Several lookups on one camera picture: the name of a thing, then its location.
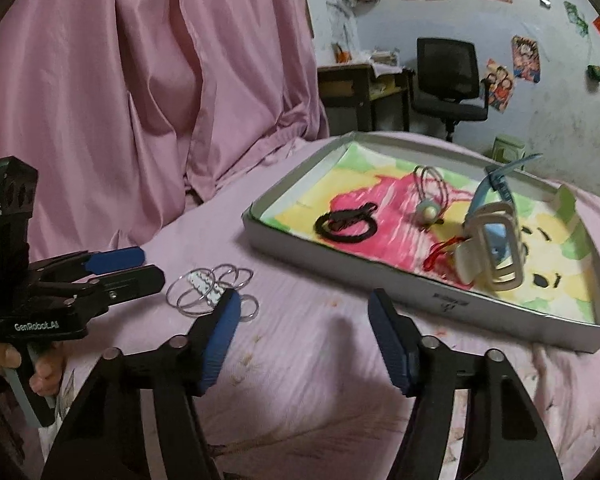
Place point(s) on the pink curtain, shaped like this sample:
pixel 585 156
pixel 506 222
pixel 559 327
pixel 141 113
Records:
pixel 130 85

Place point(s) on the wooden desk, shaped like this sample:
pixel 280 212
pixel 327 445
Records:
pixel 345 82

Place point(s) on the pink floral bedsheet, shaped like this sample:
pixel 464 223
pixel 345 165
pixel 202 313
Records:
pixel 305 385

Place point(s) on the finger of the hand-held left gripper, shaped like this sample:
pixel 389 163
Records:
pixel 115 258
pixel 135 280

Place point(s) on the cartoon family wall poster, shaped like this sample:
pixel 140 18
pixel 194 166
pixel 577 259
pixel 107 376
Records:
pixel 499 85

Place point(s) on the green plastic stool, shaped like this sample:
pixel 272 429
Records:
pixel 508 147

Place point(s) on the green wall stickers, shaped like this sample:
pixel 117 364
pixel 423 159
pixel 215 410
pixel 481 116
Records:
pixel 576 17

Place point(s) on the person's left hand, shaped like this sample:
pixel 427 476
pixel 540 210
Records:
pixel 45 375

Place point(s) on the grey cardboard box tray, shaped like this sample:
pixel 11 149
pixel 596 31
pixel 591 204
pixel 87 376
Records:
pixel 410 290

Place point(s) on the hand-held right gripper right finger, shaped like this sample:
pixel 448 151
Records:
pixel 390 340

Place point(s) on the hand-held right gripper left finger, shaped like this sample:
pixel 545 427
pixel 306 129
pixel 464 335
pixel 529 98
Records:
pixel 220 340

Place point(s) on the green hanging pouch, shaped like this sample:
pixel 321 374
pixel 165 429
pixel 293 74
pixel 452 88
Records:
pixel 596 72

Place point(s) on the black office chair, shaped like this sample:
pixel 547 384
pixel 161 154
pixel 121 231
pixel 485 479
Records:
pixel 447 70

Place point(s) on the colourful painted paper sheet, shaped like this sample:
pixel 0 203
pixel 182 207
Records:
pixel 395 200

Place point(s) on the blue wrist watch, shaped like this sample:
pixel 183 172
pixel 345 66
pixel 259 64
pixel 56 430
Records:
pixel 482 197

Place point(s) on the white wall papers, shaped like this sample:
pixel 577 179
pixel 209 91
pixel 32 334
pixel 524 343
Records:
pixel 342 25

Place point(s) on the stack of books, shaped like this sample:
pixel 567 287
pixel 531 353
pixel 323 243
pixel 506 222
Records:
pixel 385 57

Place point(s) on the cartoon character wall poster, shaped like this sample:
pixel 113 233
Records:
pixel 526 58

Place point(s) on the orange desk item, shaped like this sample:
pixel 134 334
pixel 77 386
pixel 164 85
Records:
pixel 341 53

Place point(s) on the silver bangles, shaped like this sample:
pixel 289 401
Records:
pixel 200 282

